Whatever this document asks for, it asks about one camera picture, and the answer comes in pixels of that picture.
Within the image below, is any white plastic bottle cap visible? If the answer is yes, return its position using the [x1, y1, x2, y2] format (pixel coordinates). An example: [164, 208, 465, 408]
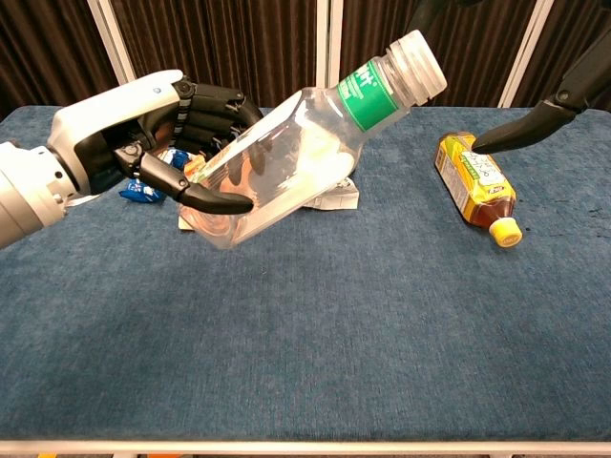
[385, 29, 449, 107]

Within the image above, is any blue fabric table cover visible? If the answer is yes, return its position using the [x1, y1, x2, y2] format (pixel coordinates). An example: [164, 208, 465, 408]
[0, 105, 611, 443]

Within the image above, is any tea bottle yellow label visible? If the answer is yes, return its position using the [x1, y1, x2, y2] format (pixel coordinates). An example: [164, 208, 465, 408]
[432, 131, 525, 249]

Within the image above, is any orange peanut butter pouch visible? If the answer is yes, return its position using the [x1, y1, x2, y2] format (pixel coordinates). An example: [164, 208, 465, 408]
[178, 155, 263, 233]

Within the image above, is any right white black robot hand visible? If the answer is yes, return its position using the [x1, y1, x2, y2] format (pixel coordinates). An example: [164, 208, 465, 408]
[470, 28, 611, 156]

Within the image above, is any blue snack packet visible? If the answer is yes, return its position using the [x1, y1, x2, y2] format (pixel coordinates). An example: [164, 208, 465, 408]
[118, 147, 193, 206]

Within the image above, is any white partition post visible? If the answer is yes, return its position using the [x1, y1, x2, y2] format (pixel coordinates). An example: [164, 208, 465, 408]
[496, 0, 556, 109]
[87, 0, 146, 109]
[314, 0, 345, 109]

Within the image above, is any transparent plastic bottle green label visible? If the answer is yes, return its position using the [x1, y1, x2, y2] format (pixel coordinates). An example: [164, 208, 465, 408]
[179, 52, 412, 252]

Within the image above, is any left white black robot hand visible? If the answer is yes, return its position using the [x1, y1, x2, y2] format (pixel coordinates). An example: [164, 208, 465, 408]
[47, 69, 264, 215]

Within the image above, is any dark brown pleated curtain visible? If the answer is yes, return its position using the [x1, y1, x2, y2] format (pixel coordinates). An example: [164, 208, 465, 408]
[338, 0, 539, 109]
[512, 0, 611, 114]
[109, 0, 320, 115]
[0, 0, 128, 121]

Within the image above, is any crumpled white paper carton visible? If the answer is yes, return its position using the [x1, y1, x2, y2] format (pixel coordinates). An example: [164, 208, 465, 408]
[300, 175, 361, 212]

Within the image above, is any white metal table frame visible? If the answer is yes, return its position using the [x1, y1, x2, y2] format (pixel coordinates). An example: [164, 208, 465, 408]
[0, 438, 611, 457]

